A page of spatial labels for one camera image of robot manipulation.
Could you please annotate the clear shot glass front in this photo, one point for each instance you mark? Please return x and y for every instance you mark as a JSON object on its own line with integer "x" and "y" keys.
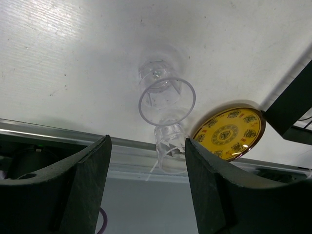
{"x": 170, "y": 147}

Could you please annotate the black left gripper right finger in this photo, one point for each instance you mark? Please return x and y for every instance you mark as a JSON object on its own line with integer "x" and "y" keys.
{"x": 229, "y": 200}

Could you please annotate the clear shot glass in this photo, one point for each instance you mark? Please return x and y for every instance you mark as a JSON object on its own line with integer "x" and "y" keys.
{"x": 165, "y": 98}
{"x": 170, "y": 147}

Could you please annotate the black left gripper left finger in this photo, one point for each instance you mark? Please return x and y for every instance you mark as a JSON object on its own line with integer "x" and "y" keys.
{"x": 49, "y": 193}

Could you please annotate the yellow patterned plate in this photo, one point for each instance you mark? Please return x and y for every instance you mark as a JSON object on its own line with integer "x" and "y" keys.
{"x": 231, "y": 133}

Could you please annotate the aluminium rail frame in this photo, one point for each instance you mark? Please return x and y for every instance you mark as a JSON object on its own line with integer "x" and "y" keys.
{"x": 129, "y": 159}

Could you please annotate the black wire dish rack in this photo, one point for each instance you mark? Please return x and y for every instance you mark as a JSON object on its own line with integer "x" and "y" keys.
{"x": 291, "y": 99}

